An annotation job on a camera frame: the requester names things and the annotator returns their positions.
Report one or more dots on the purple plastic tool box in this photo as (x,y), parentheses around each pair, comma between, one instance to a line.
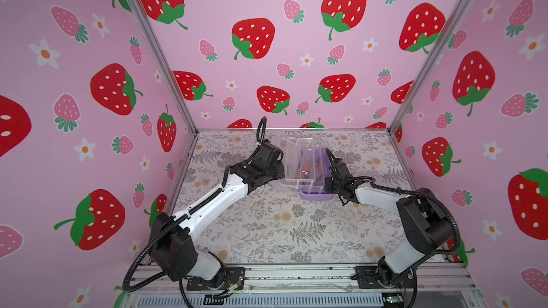
(321,197)

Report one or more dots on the aluminium front rail frame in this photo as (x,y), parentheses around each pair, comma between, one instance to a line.
(317,285)

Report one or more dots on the large orange handled screwdriver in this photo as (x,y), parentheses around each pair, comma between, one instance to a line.
(306,168)

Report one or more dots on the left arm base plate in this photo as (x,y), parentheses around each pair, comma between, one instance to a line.
(231,278)

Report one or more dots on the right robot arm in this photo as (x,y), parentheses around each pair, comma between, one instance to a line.
(429,227)

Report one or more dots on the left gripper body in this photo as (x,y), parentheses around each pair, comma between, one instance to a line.
(277,173)

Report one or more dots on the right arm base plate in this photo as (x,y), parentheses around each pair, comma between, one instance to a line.
(374,277)

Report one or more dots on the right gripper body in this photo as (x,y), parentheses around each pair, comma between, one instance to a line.
(330,187)

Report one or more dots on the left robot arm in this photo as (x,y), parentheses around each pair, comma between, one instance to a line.
(172,241)

